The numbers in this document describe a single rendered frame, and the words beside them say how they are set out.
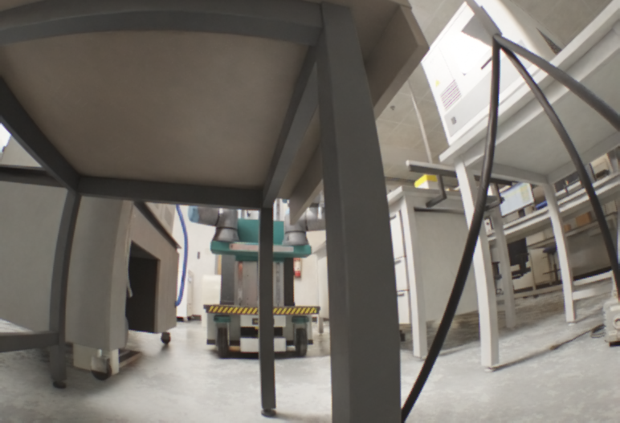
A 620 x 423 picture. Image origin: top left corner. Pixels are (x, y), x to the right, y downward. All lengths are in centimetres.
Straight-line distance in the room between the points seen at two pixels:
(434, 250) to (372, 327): 150
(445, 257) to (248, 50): 153
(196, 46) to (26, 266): 103
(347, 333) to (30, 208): 123
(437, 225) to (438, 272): 28
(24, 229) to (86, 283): 37
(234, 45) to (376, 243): 34
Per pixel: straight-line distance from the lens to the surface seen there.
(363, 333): 20
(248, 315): 169
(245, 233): 201
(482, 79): 118
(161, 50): 48
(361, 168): 22
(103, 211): 110
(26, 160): 145
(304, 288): 511
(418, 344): 148
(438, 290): 167
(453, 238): 181
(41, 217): 124
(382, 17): 42
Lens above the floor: 34
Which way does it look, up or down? 23 degrees up
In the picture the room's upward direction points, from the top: 2 degrees counter-clockwise
